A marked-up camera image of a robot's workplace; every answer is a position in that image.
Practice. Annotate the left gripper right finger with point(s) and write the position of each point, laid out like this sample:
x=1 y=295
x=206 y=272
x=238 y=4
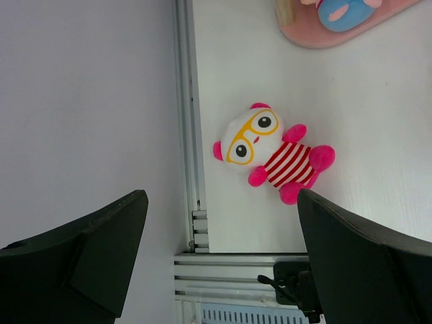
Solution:
x=364 y=272

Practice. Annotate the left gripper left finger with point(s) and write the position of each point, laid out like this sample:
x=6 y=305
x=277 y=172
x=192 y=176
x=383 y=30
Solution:
x=79 y=272

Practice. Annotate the white pink bear plush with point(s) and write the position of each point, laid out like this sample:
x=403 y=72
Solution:
x=257 y=143

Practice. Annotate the pink three-tier shelf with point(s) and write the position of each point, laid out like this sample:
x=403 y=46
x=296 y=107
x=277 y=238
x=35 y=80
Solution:
x=301 y=26

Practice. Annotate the boy doll plush in shelf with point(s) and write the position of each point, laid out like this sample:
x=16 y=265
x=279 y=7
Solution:
x=343 y=15

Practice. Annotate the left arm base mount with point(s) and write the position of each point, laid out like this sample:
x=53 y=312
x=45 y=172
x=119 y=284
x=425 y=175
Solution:
x=294 y=284

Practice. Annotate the aluminium front rail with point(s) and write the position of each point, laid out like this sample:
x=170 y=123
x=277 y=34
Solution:
x=227 y=278

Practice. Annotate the white slotted cable duct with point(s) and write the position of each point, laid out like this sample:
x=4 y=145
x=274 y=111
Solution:
x=225 y=313

